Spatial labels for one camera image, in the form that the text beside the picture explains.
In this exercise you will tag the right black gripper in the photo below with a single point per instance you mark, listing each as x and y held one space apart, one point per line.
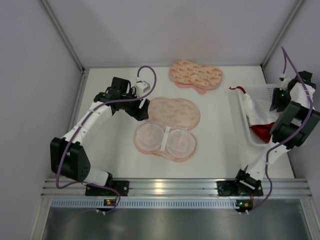
276 99

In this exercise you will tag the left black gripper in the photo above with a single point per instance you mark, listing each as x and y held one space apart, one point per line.
139 110

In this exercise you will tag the white bra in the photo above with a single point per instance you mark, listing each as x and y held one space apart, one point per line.
258 111

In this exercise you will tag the pink mesh laundry bag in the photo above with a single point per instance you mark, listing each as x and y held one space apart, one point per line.
166 132

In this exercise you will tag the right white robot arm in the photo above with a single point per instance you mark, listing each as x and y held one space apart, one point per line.
301 89

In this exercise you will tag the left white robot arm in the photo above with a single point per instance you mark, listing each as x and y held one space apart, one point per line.
68 157

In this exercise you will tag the red bra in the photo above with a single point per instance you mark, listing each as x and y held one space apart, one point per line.
260 131

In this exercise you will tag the stacked pink laundry bags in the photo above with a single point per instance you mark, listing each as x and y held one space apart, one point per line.
200 77

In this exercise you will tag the white plastic basket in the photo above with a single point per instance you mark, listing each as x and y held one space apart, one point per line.
286 124

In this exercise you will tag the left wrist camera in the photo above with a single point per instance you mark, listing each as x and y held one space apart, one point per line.
141 88

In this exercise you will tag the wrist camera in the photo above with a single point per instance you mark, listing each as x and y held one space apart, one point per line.
141 88
284 81

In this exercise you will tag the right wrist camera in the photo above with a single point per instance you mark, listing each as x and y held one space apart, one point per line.
284 81

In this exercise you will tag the aluminium mounting rail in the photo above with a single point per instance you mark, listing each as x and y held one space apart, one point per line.
282 188

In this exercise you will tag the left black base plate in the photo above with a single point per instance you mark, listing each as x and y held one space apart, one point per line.
112 188

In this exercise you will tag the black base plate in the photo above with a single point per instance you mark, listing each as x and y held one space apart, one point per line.
112 188
231 188

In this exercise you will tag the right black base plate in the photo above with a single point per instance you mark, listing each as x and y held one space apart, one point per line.
231 188

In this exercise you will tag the perforated cable duct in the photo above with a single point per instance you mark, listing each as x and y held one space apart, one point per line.
151 203

